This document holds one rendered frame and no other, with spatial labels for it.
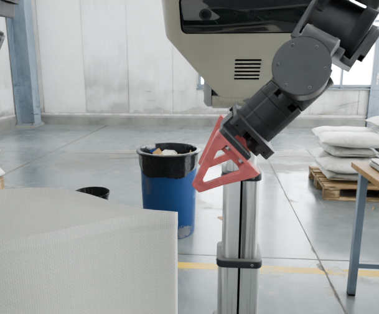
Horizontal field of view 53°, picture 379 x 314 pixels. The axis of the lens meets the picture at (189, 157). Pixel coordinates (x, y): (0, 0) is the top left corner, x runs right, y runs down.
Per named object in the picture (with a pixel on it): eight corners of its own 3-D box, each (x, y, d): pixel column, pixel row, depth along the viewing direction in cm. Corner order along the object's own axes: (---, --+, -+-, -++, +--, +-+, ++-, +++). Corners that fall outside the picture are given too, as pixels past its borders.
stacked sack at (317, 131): (372, 136, 422) (373, 125, 419) (384, 143, 381) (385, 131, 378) (310, 134, 434) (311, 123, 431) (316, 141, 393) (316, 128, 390)
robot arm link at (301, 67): (380, 33, 45) (316, 2, 47) (403, 0, 34) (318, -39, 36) (323, 120, 48) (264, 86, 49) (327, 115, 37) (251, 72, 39)
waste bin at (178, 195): (201, 217, 321) (202, 142, 306) (198, 245, 271) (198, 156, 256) (145, 216, 325) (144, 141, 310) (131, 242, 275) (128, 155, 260)
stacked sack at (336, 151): (354, 147, 424) (355, 135, 421) (377, 161, 360) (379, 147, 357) (315, 146, 428) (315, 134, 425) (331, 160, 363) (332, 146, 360)
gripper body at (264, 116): (224, 124, 44) (273, 78, 42) (226, 111, 53) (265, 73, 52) (263, 164, 44) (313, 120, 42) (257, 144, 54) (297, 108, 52)
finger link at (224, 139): (172, 174, 44) (232, 119, 41) (180, 158, 51) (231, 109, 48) (213, 215, 45) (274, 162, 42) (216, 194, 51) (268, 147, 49)
